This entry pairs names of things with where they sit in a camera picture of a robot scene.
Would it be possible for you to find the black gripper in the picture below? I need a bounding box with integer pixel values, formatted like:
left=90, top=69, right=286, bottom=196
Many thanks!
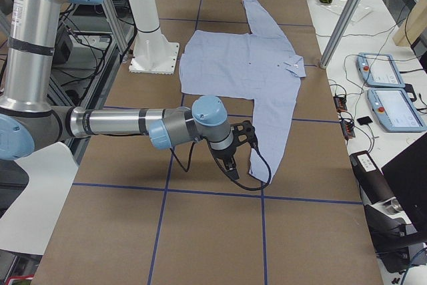
left=209, top=120, right=256, bottom=180

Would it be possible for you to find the light blue striped shirt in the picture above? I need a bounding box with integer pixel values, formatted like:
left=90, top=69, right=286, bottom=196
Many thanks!
left=179, top=0, right=306, bottom=182

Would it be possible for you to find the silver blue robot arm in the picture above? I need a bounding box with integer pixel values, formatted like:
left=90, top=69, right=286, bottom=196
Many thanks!
left=1, top=0, right=258, bottom=181

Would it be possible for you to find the orange circuit board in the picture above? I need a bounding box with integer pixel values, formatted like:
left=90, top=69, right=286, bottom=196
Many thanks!
left=333, top=95, right=348, bottom=113
left=340, top=119, right=356, bottom=141

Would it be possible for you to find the small black square pad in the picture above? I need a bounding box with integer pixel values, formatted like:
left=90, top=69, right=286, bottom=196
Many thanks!
left=356, top=116, right=373, bottom=125

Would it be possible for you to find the black brown box device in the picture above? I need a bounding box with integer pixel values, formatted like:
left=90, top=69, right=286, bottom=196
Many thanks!
left=349, top=151, right=395, bottom=204

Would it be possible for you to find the lower blue teach pendant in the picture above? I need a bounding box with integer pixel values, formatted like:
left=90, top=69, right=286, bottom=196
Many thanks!
left=367, top=88, right=426, bottom=133

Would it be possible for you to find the blue teach pendant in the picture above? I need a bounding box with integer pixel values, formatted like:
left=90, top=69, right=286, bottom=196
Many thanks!
left=367, top=88, right=426, bottom=133
left=356, top=53, right=405, bottom=88

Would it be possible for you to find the upper blue teach pendant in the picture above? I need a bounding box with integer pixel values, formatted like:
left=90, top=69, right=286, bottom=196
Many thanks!
left=356, top=53, right=405, bottom=88

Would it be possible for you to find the black monitor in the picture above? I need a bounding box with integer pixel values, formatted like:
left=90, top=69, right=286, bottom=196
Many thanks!
left=382, top=135, right=426, bottom=231

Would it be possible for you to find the wooden plank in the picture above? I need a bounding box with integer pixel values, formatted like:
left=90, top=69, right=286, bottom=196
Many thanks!
left=393, top=0, right=426, bottom=47

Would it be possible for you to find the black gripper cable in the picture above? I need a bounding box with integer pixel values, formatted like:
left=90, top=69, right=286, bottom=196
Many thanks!
left=169, top=140, right=271, bottom=191

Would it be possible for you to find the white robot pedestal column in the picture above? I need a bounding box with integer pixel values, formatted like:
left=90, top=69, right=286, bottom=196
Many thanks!
left=129, top=0, right=179, bottom=75

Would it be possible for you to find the aluminium frame post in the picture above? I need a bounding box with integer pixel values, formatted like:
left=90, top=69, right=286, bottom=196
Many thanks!
left=320, top=0, right=360, bottom=69

